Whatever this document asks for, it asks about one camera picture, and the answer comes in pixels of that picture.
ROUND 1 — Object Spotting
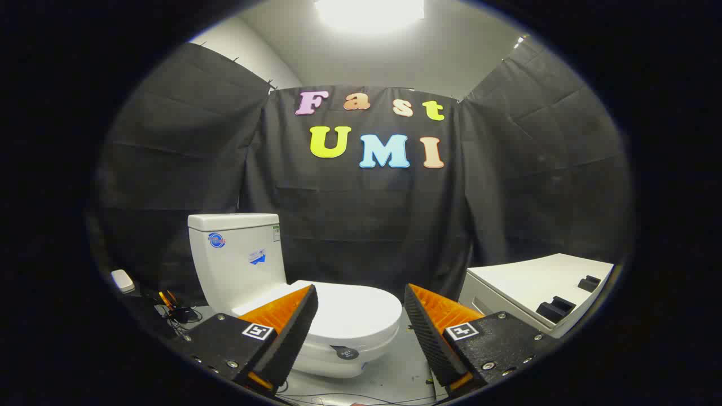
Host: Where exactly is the ceiling light panel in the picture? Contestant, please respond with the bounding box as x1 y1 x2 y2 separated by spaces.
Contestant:
313 0 425 32

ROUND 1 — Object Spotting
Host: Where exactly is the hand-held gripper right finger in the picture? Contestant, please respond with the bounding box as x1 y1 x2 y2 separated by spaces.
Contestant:
404 283 562 400

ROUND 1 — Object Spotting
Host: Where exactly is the black backdrop cloth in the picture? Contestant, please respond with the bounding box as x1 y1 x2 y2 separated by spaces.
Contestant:
87 42 635 308

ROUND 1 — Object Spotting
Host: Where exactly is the small black device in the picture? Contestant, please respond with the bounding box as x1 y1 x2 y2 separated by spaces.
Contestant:
166 304 201 325

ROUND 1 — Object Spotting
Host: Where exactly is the white drawer cabinet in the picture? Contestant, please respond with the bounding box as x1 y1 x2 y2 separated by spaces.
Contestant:
458 253 615 339

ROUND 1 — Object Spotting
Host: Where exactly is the small white device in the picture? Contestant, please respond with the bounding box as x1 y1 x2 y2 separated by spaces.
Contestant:
111 270 136 294

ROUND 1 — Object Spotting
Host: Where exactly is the white ceramic toilet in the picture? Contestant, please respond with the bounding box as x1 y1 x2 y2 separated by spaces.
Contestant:
188 213 403 379

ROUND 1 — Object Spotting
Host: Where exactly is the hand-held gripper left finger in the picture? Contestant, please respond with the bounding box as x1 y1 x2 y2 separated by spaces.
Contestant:
169 284 319 398

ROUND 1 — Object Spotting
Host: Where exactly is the white toilet lid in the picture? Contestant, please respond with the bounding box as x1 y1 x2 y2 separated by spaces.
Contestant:
232 280 403 351

